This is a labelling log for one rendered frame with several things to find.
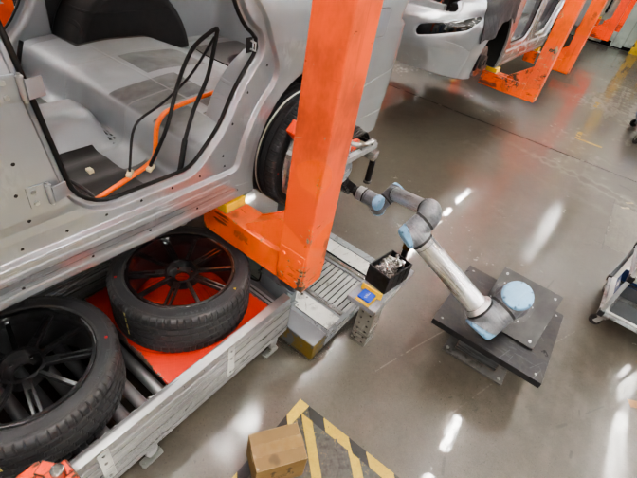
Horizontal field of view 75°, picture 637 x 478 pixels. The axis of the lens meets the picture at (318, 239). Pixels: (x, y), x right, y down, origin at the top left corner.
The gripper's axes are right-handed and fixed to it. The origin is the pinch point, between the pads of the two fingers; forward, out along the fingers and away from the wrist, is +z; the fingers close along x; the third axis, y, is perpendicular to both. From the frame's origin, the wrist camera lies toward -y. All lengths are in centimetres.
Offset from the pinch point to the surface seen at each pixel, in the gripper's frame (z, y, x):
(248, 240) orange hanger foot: -9, -56, -57
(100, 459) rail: -36, -106, -145
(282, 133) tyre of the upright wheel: 4, -63, -5
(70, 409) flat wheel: -22, -115, -134
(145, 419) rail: -36, -93, -132
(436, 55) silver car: 41, 134, 178
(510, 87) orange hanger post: -13, 243, 237
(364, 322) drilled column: -66, 1, -63
